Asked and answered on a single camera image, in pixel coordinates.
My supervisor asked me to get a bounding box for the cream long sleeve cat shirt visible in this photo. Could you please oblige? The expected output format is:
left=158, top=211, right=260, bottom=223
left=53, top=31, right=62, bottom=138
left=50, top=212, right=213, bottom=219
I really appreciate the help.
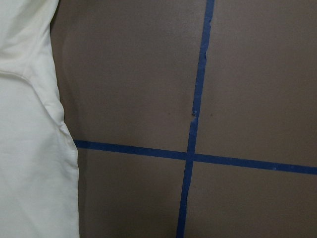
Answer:
left=0, top=0, right=79, bottom=238

